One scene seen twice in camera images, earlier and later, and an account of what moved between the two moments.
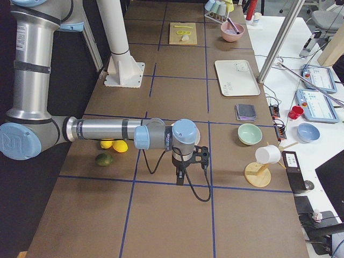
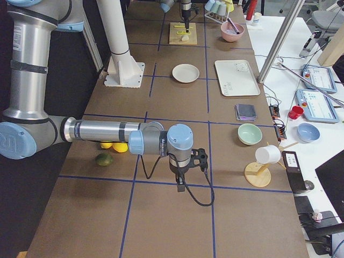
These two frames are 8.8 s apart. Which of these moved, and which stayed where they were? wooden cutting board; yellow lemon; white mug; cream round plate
Moved: cream round plate
Stayed: yellow lemon; white mug; wooden cutting board
